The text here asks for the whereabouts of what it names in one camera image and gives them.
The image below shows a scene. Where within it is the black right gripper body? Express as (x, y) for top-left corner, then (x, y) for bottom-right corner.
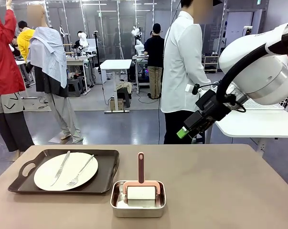
(200, 94), (237, 125)

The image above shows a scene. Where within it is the dark brown serving tray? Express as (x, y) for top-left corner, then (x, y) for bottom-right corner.
(7, 149), (120, 195)

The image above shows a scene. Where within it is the person's right forearm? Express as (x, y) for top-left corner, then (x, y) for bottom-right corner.
(188, 68), (215, 93)

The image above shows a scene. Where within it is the white table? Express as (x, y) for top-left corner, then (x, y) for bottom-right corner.
(214, 99), (288, 153)

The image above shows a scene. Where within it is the low white shelf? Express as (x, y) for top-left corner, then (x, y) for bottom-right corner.
(202, 54), (221, 74)

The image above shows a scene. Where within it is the person in white shirt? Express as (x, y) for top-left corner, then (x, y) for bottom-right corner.
(160, 0), (218, 145)

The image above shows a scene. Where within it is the grey workbench with electronics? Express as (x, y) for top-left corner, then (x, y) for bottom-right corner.
(132, 53), (149, 94)

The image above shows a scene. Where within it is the dark stool with beige cloth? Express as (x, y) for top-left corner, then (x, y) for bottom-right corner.
(116, 80), (133, 108)

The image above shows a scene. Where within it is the person in black cap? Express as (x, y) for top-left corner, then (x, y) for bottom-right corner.
(143, 23), (165, 100)

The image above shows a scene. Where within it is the cardboard box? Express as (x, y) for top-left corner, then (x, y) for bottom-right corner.
(109, 97), (124, 112)

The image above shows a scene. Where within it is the pink lint roller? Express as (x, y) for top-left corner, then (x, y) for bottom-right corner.
(123, 152), (161, 201)

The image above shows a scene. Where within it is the white standing desk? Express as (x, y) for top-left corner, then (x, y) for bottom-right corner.
(99, 59), (133, 114)

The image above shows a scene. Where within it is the steel rectangular container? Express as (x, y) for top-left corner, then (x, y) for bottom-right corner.
(110, 180), (167, 219)

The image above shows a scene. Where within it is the black tripod stand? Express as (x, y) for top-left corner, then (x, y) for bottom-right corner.
(93, 30), (104, 81)

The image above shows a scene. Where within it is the silver fork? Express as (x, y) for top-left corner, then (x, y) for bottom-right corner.
(66, 154), (95, 187)

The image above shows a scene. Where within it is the grey plastic stool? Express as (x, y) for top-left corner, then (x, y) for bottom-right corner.
(66, 75), (86, 97)

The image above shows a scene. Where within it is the silver table knife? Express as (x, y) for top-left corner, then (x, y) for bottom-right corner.
(50, 150), (71, 187)

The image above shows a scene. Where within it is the white round plate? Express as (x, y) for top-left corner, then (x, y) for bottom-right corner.
(33, 152), (99, 192)

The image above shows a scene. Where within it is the person in yellow hoodie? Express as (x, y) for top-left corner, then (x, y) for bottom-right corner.
(16, 21), (36, 63)

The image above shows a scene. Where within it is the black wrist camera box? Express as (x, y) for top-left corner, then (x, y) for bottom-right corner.
(195, 90), (217, 111)

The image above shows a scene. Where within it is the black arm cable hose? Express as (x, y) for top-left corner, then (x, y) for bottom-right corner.
(216, 31), (288, 113)

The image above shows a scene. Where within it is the white frame workbench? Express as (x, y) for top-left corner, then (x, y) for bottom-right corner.
(65, 51), (97, 94)

